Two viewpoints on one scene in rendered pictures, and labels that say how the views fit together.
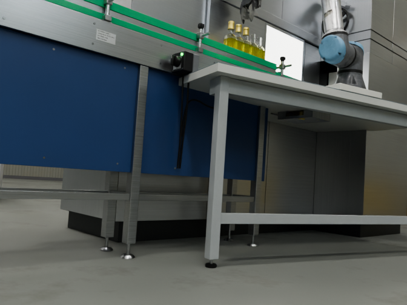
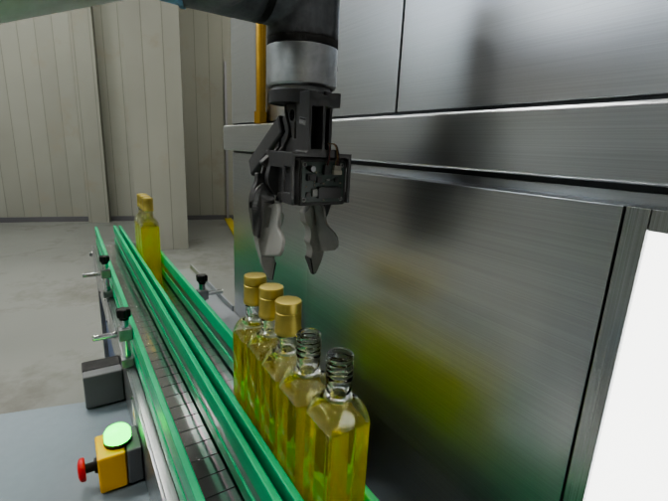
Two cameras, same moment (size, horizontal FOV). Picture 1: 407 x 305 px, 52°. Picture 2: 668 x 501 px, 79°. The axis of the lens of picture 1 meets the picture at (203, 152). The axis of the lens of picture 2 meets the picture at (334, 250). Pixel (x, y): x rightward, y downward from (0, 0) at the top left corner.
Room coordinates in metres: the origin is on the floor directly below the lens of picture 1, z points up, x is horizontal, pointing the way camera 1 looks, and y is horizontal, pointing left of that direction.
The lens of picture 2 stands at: (2.35, -0.66, 1.35)
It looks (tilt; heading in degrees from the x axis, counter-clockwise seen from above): 14 degrees down; 99
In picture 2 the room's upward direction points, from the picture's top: 3 degrees clockwise
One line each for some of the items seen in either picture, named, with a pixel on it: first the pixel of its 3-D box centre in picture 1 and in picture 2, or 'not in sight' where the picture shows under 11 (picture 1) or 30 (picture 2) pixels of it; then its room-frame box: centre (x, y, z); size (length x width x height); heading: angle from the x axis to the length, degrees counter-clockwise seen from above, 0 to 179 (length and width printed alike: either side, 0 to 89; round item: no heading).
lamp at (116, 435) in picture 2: not in sight; (117, 433); (1.89, -0.11, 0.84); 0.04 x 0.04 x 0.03
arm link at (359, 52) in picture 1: (349, 58); not in sight; (1.94, -0.67, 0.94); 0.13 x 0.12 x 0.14; 135
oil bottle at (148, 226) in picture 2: not in sight; (149, 238); (1.51, 0.59, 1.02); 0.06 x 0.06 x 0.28; 42
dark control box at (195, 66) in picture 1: (185, 64); (102, 381); (1.69, 0.10, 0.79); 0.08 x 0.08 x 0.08; 42
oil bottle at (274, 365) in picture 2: (244, 59); (286, 418); (2.22, -0.19, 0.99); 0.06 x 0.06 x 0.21; 41
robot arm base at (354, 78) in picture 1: (349, 82); not in sight; (1.95, -0.67, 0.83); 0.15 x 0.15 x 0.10
